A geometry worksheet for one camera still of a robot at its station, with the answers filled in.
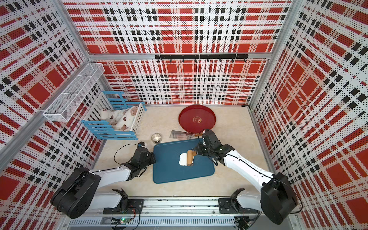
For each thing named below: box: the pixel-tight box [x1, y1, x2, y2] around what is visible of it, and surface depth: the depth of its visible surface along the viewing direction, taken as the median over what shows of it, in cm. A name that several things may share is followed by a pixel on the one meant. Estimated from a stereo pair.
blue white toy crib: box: [80, 91, 148, 140], surface depth 103 cm
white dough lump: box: [178, 152, 188, 166], surface depth 92 cm
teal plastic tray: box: [152, 138, 215, 184], surface depth 88 cm
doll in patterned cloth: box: [100, 105, 139, 131], surface depth 107 cm
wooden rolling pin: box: [186, 149, 197, 167], surface depth 88 cm
